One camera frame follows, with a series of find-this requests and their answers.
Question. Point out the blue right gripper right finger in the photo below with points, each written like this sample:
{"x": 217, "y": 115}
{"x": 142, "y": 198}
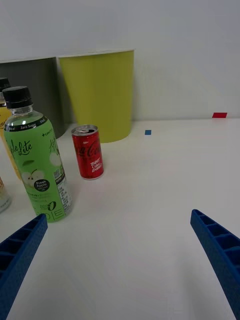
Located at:
{"x": 220, "y": 246}

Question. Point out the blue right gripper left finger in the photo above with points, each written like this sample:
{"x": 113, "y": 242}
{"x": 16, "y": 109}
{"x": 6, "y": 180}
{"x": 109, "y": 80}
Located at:
{"x": 17, "y": 252}

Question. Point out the green label plastic bottle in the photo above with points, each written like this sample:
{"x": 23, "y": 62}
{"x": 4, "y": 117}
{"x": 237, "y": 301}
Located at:
{"x": 37, "y": 170}

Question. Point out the pale orange drink can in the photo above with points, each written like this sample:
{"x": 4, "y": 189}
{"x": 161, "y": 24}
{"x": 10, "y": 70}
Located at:
{"x": 3, "y": 197}

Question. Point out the red drink can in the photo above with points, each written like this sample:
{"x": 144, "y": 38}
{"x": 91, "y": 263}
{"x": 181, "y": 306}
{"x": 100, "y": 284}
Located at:
{"x": 88, "y": 153}

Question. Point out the yellow label plastic bottle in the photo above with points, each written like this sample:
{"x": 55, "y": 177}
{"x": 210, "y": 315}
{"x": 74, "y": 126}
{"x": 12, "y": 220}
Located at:
{"x": 6, "y": 130}

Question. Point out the grey plastic waste bin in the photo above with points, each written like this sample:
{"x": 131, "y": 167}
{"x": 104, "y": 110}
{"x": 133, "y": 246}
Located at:
{"x": 37, "y": 87}

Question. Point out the yellow-green plastic waste bin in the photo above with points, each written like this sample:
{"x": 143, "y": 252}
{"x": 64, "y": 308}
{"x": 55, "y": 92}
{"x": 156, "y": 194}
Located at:
{"x": 102, "y": 95}

